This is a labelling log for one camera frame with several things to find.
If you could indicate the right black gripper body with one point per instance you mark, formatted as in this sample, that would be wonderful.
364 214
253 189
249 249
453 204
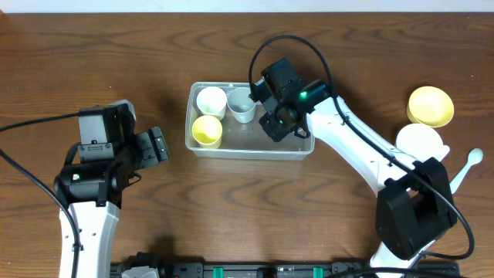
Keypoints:
278 123

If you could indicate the grey plastic cup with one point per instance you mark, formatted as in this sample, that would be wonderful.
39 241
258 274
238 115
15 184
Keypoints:
241 105

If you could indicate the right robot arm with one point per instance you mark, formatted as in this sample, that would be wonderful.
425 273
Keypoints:
414 195

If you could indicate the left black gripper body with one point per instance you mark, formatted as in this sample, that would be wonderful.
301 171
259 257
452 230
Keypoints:
150 150

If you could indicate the white plastic bowl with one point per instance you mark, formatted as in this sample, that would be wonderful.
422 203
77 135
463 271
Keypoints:
419 140

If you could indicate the yellow plastic bowl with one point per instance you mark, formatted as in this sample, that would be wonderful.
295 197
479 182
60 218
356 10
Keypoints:
431 106

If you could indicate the black mounting rail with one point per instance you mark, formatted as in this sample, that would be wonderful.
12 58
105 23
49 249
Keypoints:
147 265

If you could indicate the yellow plastic cup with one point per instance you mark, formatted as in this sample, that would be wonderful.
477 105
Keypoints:
207 131

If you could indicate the white plastic cup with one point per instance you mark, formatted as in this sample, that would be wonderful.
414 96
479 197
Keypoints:
212 101

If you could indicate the white plastic spoon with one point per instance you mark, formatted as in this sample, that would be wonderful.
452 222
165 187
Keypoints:
475 156

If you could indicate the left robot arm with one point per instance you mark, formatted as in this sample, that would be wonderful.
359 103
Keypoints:
90 185

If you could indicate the white plastic fork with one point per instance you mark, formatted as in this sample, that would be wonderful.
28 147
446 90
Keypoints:
442 152

